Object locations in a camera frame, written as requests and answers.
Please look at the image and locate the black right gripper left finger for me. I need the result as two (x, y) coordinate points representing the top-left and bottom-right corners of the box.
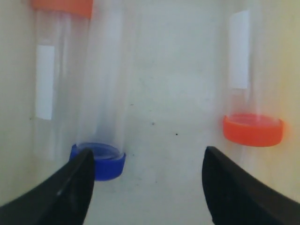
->
(0, 149), (95, 225)

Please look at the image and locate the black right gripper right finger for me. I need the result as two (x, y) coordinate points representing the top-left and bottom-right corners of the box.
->
(202, 146), (300, 225)

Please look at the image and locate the cream plastic bin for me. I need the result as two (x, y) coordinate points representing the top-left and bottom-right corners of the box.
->
(0, 0), (300, 225)

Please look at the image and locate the blue-capped clear tube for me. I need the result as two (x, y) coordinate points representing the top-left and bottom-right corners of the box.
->
(71, 9), (134, 181)

